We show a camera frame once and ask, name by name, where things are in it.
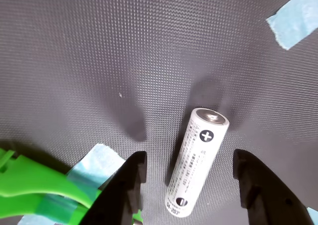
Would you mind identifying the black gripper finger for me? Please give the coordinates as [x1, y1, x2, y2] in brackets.
[232, 149, 315, 225]
[79, 150, 148, 225]

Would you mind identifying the white cylindrical battery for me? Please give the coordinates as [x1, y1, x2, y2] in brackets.
[164, 107, 230, 218]

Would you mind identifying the green battery holder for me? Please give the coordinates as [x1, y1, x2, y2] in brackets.
[0, 147, 144, 225]

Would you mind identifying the long blue tape strip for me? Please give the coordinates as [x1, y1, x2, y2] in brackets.
[17, 143, 125, 225]

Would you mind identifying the dark grey textured mat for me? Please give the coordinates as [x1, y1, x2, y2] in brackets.
[0, 0, 318, 225]

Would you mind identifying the blue tape strip pointed end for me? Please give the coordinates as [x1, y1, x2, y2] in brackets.
[266, 0, 318, 51]

